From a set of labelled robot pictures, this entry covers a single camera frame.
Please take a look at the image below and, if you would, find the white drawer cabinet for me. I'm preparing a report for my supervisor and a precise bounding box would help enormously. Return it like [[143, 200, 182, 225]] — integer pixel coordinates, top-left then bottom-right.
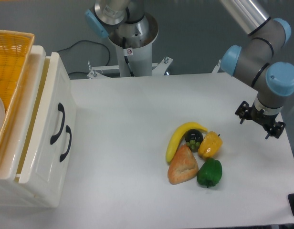
[[0, 44, 47, 206]]

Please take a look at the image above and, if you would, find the yellow wicker basket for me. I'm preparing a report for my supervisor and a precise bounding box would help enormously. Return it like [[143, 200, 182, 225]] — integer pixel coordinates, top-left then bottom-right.
[[0, 29, 35, 160]]

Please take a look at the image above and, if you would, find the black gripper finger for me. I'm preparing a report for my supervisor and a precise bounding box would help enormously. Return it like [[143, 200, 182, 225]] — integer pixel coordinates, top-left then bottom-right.
[[264, 121, 286, 139], [235, 101, 251, 124]]

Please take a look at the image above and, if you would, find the white table bracket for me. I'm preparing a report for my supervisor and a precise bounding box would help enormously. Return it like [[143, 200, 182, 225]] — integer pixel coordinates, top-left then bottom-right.
[[211, 59, 221, 73]]

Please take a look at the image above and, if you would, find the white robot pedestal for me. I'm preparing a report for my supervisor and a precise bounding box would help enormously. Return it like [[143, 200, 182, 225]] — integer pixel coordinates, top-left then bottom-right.
[[85, 10, 173, 77]]

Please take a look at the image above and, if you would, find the yellow banana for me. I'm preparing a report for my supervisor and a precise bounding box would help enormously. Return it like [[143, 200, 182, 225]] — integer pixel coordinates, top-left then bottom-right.
[[166, 122, 208, 164]]

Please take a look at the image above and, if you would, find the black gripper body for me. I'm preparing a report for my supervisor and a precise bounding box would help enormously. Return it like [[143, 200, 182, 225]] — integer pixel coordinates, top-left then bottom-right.
[[250, 105, 278, 128]]

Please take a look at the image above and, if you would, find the black floor cable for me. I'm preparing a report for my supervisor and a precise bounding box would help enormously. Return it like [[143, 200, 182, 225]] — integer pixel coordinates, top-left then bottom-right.
[[55, 39, 111, 75]]

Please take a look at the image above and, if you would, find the triangular bread loaf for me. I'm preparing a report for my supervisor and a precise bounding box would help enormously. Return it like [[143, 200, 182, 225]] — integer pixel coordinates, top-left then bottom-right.
[[168, 145, 199, 185]]

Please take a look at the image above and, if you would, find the green bell pepper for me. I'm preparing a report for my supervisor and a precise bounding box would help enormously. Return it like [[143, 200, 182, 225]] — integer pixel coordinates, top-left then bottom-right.
[[197, 158, 222, 187]]

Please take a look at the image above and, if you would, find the yellow bell pepper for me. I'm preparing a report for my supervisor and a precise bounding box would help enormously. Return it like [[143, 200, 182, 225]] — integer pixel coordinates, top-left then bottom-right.
[[198, 131, 223, 160]]

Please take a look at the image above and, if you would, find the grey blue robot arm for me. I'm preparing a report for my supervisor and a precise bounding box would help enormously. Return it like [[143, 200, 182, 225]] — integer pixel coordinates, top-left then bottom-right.
[[85, 0, 294, 138]]

